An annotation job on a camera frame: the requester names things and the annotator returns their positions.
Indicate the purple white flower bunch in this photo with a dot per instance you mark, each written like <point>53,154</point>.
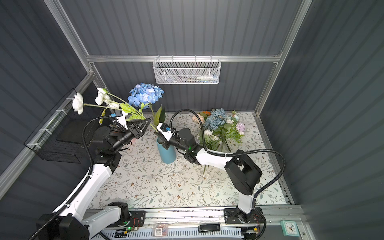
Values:
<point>232,131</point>

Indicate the green sprig flower bunch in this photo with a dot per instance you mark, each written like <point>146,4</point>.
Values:
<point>212,141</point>

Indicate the white rose stem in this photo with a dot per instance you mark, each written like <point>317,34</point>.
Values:
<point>107,101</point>

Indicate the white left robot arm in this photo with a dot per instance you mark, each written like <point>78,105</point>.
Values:
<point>67,221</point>

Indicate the teal small clock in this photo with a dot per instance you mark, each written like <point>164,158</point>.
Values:
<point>290,228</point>

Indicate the teal ceramic vase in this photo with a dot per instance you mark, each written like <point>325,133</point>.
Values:
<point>168,156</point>

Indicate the dusty blue rose bunch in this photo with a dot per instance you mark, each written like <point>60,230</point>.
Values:
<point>216,120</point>

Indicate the white wire mesh basket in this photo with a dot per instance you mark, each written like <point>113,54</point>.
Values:
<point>187,72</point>

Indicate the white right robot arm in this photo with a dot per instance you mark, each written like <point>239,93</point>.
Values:
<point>242,171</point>

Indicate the black wire wall basket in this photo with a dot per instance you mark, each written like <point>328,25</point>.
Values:
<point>58,137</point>

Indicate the black remote device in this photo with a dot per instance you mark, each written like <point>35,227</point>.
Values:
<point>208,228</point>

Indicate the peach flower stem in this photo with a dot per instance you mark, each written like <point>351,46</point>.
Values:
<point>198,118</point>

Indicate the blue hydrangea flower stem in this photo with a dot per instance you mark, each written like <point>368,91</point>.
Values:
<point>145,96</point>

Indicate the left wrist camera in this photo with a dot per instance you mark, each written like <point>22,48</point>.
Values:
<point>121,117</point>

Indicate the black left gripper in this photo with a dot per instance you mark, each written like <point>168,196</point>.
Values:
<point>137,132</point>

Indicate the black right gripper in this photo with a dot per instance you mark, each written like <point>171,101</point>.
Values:
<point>166,145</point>

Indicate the floral patterned table mat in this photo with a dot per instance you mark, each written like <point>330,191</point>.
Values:
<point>142,180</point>

